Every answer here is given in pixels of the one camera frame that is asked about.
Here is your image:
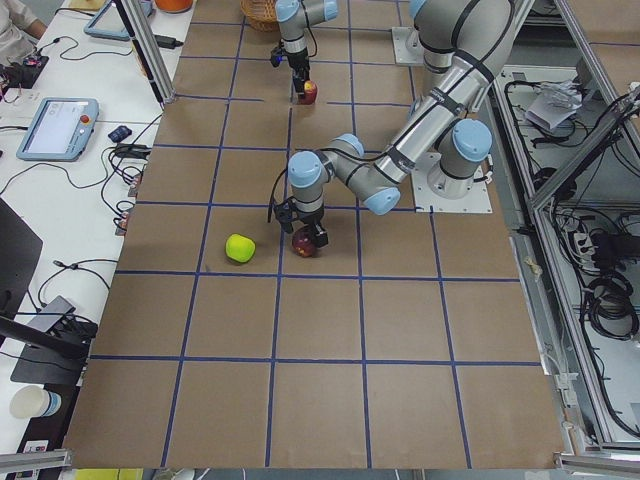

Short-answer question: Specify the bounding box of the aluminium frame post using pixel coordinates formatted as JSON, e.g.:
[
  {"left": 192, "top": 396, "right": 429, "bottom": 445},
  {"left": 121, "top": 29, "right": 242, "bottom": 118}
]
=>
[{"left": 114, "top": 0, "right": 176, "bottom": 105}]

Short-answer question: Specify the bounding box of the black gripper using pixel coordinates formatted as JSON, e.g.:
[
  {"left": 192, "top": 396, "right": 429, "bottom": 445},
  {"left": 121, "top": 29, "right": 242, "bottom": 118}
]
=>
[{"left": 283, "top": 202, "right": 329, "bottom": 247}]

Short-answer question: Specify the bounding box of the orange bucket with lid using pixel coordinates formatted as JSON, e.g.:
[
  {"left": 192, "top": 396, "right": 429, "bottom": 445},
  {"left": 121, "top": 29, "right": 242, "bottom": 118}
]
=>
[{"left": 154, "top": 0, "right": 194, "bottom": 14}]

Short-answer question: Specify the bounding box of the white paper cup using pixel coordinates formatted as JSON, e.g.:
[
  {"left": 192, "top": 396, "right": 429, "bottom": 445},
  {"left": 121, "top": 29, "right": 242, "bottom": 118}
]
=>
[{"left": 9, "top": 385, "right": 62, "bottom": 419}]

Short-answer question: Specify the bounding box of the black power adapter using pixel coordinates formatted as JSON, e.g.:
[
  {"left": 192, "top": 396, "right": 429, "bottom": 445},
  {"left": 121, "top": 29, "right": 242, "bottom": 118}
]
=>
[{"left": 154, "top": 34, "right": 184, "bottom": 49}]

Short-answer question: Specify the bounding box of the red yellow apple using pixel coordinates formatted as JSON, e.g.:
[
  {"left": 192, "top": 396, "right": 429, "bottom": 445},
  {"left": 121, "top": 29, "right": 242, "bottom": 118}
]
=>
[{"left": 298, "top": 80, "right": 318, "bottom": 105}]

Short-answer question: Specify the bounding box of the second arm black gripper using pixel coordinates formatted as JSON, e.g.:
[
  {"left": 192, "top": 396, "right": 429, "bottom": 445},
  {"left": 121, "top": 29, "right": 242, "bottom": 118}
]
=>
[{"left": 287, "top": 48, "right": 310, "bottom": 95}]

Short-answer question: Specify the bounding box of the black monitor stand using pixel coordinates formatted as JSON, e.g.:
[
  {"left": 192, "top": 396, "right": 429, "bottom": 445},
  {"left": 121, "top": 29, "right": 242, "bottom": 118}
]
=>
[{"left": 1, "top": 202, "right": 97, "bottom": 385}]

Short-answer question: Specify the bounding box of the blue teach pendant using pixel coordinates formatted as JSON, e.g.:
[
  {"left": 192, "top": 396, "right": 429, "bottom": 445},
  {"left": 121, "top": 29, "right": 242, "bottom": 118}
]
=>
[
  {"left": 83, "top": 1, "right": 130, "bottom": 41},
  {"left": 16, "top": 97, "right": 99, "bottom": 162}
]

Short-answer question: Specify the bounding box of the woven wicker basket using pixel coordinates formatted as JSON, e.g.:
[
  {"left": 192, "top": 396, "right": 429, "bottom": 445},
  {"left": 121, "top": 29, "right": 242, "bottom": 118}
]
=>
[{"left": 240, "top": 0, "right": 279, "bottom": 32}]

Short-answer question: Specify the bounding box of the dark red apple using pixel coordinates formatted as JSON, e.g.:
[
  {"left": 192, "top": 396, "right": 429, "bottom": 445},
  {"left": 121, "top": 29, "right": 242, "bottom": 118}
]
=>
[{"left": 291, "top": 225, "right": 317, "bottom": 258}]

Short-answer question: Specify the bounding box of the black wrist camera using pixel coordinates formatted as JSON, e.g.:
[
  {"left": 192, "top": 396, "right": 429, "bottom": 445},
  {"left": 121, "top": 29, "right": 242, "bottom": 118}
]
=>
[{"left": 271, "top": 197, "right": 296, "bottom": 233}]

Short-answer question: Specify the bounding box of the green apple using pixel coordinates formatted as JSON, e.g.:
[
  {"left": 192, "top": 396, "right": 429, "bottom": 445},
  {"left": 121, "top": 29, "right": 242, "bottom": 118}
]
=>
[{"left": 225, "top": 233, "right": 256, "bottom": 263}]

